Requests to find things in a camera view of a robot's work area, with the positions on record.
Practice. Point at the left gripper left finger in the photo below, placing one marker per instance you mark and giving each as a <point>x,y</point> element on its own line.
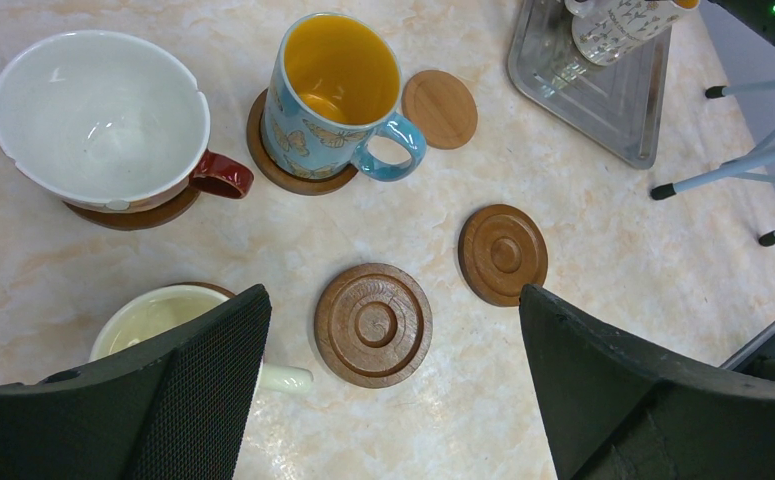
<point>172,407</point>

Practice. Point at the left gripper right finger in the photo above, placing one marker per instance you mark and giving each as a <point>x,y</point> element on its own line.
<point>616,406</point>

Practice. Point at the cream ribbed mug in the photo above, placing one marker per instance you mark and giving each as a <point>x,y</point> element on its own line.
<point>162,309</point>

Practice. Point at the dark wooden coaster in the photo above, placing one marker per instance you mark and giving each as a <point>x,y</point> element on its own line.
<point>284,180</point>
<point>373,325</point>
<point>148,219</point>
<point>209,286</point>
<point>500,250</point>

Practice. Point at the white and brown cup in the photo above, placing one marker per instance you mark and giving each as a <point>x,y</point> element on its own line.
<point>111,123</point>

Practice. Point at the light blue music stand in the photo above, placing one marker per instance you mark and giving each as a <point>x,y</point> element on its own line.
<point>742,167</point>

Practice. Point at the blue butterfly mug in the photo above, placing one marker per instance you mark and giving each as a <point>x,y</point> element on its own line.
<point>333,101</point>

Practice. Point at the light wooden coaster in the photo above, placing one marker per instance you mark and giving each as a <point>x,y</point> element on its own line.
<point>441,107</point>

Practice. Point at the floral mug yellow inside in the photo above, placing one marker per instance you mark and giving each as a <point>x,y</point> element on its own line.
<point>606,30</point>

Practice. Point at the metal tray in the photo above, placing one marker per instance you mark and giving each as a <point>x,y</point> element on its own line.
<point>617,106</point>

